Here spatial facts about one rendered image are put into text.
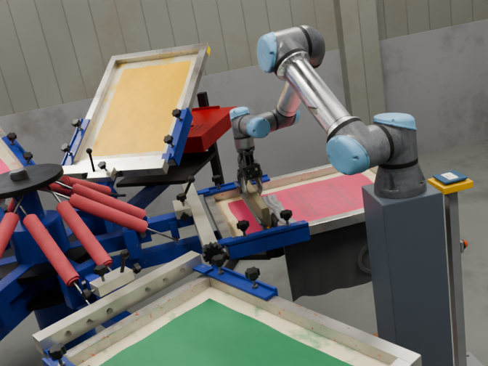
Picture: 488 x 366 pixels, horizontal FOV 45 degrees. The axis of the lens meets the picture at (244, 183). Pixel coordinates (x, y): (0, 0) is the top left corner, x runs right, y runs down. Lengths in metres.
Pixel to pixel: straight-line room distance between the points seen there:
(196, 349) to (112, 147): 1.53
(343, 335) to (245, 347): 0.26
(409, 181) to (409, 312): 0.42
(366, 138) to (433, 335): 0.69
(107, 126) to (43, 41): 2.11
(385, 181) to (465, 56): 4.07
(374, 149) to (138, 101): 1.73
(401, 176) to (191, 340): 0.75
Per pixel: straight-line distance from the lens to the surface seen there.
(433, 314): 1.95
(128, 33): 5.03
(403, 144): 1.72
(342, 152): 1.63
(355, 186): 2.54
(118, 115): 3.12
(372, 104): 5.29
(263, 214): 2.18
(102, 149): 3.01
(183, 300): 1.89
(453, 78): 5.74
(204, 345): 1.68
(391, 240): 1.78
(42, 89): 5.16
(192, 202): 2.42
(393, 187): 1.76
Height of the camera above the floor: 1.89
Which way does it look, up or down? 20 degrees down
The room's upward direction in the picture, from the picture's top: 10 degrees counter-clockwise
